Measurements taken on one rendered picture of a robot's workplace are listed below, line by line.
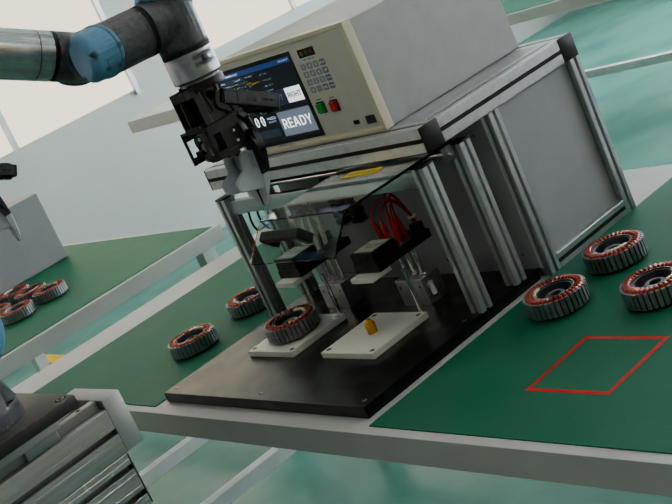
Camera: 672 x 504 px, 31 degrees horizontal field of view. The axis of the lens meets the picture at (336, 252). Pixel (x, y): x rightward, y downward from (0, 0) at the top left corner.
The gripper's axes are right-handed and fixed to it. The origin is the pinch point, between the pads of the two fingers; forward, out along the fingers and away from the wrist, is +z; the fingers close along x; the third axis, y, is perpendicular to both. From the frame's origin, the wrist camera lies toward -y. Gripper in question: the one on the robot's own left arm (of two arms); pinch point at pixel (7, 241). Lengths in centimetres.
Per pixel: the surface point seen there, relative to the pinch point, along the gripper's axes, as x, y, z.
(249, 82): 50, -37, -11
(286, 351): 52, -17, 37
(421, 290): 74, -35, 35
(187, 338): 6.8, -24.1, 37.6
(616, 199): 93, -73, 37
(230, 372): 39, -11, 38
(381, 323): 70, -26, 37
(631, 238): 109, -53, 37
